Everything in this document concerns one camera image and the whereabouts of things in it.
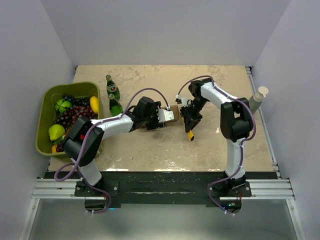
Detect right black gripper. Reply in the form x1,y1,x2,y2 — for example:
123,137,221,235
180,96,209,133

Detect yellow utility knife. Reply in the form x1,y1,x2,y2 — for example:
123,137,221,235
181,117,195,142

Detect brown cardboard express box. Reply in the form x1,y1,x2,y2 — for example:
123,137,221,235
139,104,180,129

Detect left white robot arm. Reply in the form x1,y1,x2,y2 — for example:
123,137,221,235
61,96,174,196

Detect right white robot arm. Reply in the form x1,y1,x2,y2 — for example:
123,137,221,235
175,75,256,197

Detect green glass bottle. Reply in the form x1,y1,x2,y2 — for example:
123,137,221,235
105,74,121,100
108,93,123,116

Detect yellow lemon fruit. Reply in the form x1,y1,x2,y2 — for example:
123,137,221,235
89,96,99,114

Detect beige cup bottle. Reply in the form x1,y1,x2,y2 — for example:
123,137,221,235
248,86,269,114

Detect dark black grape bunch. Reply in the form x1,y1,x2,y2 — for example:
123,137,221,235
62,94,90,107

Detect red purple grape bunch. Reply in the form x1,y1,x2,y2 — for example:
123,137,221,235
54,106,98,131

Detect yellow green pear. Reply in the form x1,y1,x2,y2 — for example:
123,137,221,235
48,124,65,141

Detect lower dark red grapes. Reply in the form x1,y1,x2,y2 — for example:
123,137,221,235
55,142,63,153

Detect olive green plastic bin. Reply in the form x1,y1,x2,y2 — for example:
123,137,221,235
35,81,103,159

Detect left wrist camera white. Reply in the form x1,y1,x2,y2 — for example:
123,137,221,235
157,108,175,123

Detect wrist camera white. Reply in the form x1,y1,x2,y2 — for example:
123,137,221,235
175,94,192,107
157,108,175,123

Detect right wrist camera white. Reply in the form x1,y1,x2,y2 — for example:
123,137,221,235
175,94,192,107

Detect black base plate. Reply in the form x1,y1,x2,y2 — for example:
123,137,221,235
44,170,252,211

